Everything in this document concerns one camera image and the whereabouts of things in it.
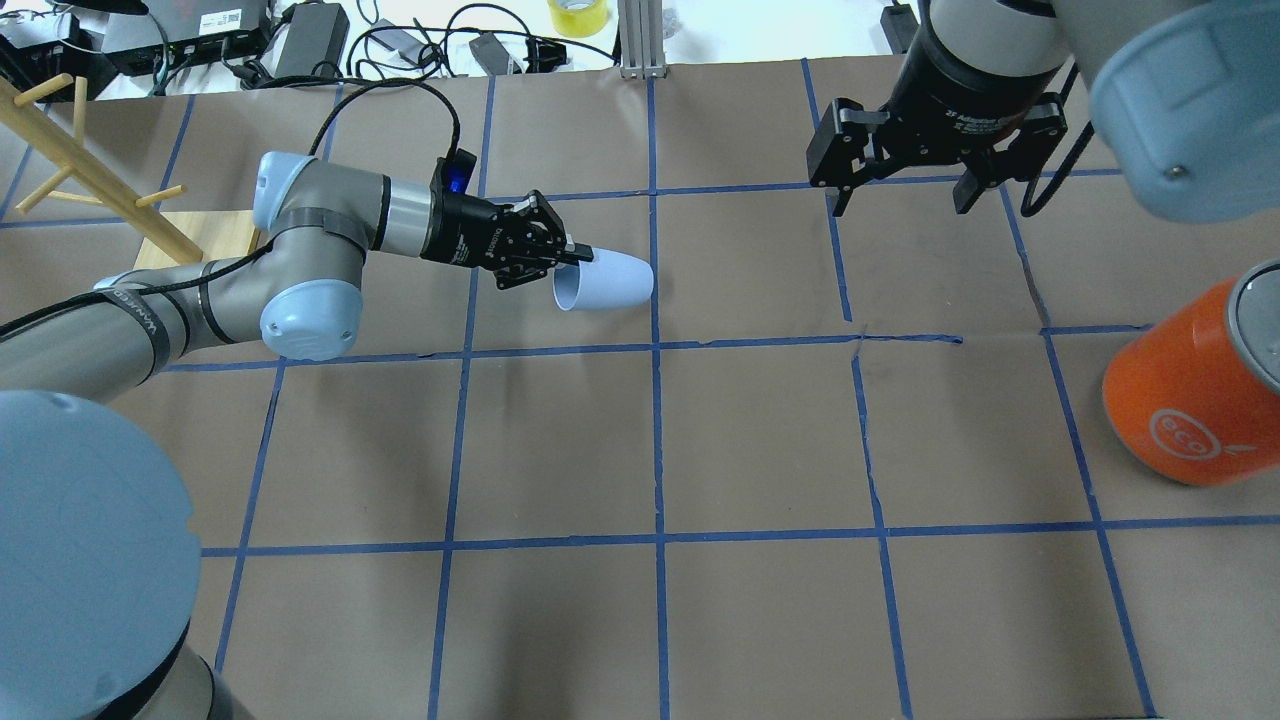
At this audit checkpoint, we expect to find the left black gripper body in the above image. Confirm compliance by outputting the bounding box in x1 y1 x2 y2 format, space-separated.
420 150 576 290

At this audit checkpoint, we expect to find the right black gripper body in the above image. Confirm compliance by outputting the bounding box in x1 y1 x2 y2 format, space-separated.
806 40 1069 192

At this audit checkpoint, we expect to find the light blue plastic cup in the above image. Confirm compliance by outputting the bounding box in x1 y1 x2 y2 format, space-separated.
552 249 655 313

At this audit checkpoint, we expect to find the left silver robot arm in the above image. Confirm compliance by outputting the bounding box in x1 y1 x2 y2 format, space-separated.
3 152 604 719

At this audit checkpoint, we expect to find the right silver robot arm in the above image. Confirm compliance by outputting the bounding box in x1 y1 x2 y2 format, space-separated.
805 1 1279 224

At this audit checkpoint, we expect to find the wooden cup rack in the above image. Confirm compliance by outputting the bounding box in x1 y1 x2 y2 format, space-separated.
1 73 262 269

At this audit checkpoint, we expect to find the yellow tape roll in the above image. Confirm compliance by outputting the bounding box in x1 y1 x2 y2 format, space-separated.
547 0 611 40

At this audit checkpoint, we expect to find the black power adapter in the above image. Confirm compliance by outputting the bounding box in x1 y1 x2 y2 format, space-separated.
274 3 349 79

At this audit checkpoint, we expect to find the orange cylindrical container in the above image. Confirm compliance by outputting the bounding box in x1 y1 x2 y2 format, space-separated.
1102 260 1279 486

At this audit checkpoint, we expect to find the aluminium frame post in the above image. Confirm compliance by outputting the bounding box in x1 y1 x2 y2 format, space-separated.
617 0 669 79

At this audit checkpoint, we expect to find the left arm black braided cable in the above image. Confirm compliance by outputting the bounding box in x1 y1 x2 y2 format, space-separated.
308 78 463 161

